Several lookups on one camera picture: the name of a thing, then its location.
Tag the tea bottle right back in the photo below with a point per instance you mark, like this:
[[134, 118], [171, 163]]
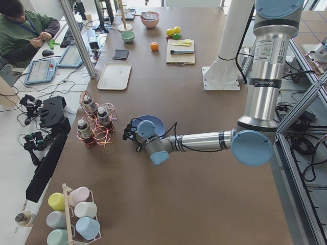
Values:
[[104, 118]]

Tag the grey folded cloth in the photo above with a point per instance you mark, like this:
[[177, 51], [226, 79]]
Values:
[[120, 54]]

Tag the steel muddler black tip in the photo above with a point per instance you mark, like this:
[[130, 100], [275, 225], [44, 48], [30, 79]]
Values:
[[181, 52]]

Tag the lemon half lower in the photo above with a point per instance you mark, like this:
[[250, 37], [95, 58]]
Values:
[[180, 42]]

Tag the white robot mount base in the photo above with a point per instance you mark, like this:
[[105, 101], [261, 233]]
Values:
[[223, 73]]

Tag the cream rabbit tray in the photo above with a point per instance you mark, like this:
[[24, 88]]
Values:
[[114, 76]]

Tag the paper cup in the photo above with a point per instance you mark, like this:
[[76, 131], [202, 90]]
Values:
[[25, 219]]

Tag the cup rack with cups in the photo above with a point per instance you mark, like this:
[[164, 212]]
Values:
[[74, 218]]

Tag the pink bowl with ice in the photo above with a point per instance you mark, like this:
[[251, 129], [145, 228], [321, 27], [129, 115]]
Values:
[[151, 23]]

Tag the tea bottle left back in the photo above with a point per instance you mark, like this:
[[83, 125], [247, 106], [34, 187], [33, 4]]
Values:
[[90, 106]]

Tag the wooden stand round base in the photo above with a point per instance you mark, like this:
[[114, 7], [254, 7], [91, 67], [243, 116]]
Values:
[[124, 26]]

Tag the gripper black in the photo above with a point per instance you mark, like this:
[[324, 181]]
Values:
[[133, 135]]

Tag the yellow lemon outer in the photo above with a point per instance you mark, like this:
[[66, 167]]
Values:
[[177, 29]]

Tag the computer mouse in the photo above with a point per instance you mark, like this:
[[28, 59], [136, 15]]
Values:
[[46, 53]]

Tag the green lime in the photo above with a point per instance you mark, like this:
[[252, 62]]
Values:
[[176, 36]]

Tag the mint green bowl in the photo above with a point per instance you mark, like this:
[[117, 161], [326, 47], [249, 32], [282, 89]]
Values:
[[128, 36]]

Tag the blue plate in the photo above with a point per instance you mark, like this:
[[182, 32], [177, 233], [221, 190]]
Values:
[[149, 125]]

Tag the copper wire bottle rack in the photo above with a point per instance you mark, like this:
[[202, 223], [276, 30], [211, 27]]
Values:
[[100, 133]]

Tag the black keyboard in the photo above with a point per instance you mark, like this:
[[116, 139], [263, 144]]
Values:
[[68, 40]]

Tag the orange mandarin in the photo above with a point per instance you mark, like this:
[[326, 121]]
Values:
[[154, 46]]

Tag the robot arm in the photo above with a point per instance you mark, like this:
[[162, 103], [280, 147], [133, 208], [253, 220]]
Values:
[[251, 142]]

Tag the teach pendant blue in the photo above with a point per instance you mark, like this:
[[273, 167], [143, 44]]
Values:
[[40, 71]]

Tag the yellow plastic knife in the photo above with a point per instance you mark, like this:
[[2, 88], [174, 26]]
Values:
[[175, 44]]

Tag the metal ice scoop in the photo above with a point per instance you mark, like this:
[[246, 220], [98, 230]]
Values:
[[147, 15]]

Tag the yellow lemon near strawberry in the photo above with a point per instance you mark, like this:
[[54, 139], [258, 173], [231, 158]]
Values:
[[170, 32]]

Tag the tea bottle front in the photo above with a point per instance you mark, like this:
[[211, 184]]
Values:
[[85, 133]]

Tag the wooden cutting board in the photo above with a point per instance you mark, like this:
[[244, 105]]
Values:
[[180, 59]]

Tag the seated person green jacket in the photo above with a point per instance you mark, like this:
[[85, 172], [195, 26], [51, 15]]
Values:
[[23, 33]]

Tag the tea bottle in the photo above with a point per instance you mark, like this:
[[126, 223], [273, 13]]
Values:
[[85, 133], [104, 118], [90, 106]]

